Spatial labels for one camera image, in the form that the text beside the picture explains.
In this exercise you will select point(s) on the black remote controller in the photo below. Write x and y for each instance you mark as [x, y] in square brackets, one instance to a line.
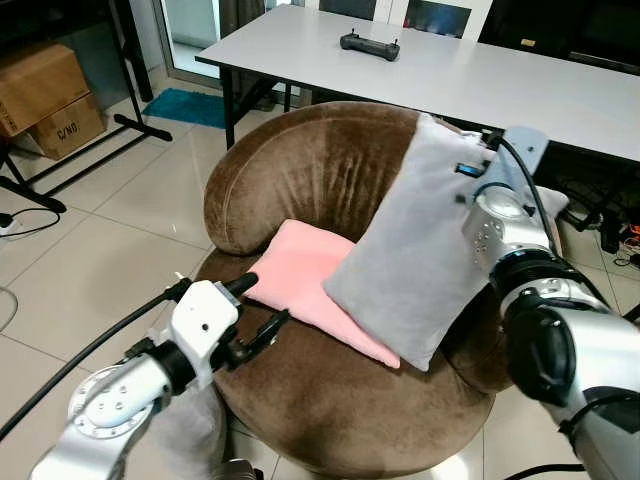
[370, 47]

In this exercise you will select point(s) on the long white table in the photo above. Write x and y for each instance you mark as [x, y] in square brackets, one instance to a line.
[450, 80]

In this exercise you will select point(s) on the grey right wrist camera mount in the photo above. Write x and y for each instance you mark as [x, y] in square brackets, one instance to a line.
[518, 160]

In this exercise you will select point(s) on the pink square pillow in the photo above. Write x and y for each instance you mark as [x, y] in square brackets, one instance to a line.
[300, 270]

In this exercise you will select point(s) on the large plain cardboard box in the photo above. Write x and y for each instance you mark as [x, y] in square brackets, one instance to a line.
[40, 85]

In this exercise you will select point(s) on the black metal rack frame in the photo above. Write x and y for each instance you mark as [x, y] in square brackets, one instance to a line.
[143, 127]

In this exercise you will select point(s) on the brown round velvet sofa chair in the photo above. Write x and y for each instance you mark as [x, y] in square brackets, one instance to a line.
[330, 160]

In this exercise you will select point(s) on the teal floor mat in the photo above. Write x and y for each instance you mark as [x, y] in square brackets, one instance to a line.
[185, 108]

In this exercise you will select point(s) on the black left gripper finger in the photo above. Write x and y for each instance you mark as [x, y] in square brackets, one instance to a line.
[240, 284]
[265, 330]

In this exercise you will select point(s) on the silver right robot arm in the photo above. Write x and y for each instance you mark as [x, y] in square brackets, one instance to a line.
[590, 350]

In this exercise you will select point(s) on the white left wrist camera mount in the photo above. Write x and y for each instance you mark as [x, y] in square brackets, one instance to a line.
[205, 315]

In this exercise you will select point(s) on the dark robot left foot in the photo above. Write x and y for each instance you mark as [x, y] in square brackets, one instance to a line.
[235, 470]

